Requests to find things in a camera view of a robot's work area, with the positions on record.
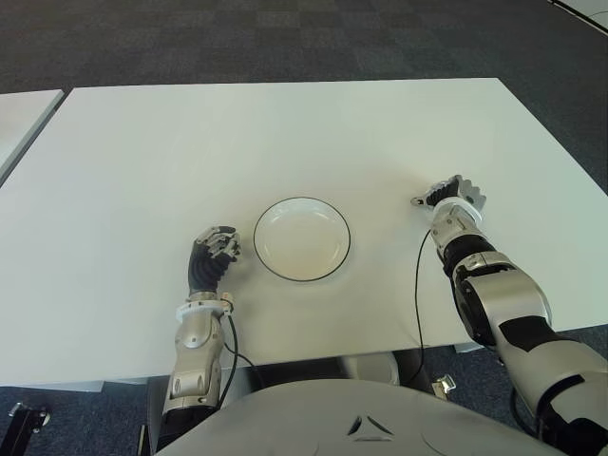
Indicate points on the grey robot torso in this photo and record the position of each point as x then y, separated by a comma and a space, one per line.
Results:
332, 418

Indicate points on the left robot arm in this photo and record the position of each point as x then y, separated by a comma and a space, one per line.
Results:
195, 351

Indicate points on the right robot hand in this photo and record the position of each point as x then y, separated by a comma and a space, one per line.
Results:
451, 190

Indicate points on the black metal stand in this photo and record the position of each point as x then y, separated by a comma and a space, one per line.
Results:
24, 423

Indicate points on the white plate with black rim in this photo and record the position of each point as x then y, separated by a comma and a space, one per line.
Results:
301, 242

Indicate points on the silver metal bracket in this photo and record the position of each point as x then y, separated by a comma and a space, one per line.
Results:
445, 385

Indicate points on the adjacent white table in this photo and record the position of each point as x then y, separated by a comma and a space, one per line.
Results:
24, 119

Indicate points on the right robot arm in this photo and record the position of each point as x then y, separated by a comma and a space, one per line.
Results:
503, 304

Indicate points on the white rounded robot hip shell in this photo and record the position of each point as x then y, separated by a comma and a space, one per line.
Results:
370, 368

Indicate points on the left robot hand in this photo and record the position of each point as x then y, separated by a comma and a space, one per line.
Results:
206, 266

